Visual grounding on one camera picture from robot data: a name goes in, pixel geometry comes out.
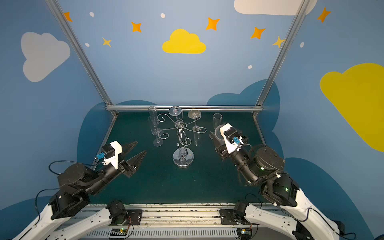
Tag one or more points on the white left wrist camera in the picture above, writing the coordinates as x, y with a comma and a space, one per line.
109, 154

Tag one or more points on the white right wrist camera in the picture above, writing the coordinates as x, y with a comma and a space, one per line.
232, 138

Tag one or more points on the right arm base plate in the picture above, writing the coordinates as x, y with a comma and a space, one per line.
229, 216

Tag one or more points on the green circuit board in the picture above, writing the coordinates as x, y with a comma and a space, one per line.
243, 234
118, 233

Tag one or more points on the clear wine glass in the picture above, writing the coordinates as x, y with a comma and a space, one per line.
218, 135
217, 119
175, 111
194, 115
155, 131
153, 112

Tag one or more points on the chrome wine glass rack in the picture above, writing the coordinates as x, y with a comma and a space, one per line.
183, 157

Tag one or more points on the aluminium frame post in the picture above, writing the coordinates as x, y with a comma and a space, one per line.
290, 37
59, 15

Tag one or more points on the aluminium back frame rail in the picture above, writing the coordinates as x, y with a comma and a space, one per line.
144, 108

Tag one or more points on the aluminium right frame post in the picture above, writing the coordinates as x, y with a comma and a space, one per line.
290, 37

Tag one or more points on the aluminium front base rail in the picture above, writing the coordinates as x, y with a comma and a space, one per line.
176, 221

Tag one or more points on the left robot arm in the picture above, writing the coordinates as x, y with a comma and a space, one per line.
76, 185

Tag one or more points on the aluminium left frame post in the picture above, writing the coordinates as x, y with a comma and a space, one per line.
59, 15

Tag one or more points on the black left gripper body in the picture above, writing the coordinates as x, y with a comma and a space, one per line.
122, 165

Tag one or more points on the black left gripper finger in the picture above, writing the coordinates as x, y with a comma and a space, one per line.
126, 149
135, 162

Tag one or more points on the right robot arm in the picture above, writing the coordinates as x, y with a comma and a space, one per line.
261, 166

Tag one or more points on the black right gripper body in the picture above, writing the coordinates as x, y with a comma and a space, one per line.
224, 149

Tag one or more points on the green circuit board right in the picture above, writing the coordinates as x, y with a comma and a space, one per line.
243, 234

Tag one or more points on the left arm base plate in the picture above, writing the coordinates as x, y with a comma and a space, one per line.
132, 217

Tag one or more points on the green circuit board left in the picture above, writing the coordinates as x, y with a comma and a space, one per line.
118, 233

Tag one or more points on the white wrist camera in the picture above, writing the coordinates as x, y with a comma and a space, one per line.
232, 138
109, 154

